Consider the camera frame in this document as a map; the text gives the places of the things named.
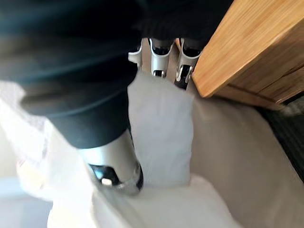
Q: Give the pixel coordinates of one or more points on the white pillow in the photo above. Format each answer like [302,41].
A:
[161,133]

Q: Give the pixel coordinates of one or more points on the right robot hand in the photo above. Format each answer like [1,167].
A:
[71,59]

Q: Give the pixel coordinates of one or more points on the dark rug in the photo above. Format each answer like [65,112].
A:
[287,133]

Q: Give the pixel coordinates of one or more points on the wooden nightstand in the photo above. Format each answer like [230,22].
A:
[249,52]

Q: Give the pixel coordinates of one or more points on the white duvet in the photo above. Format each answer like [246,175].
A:
[142,206]

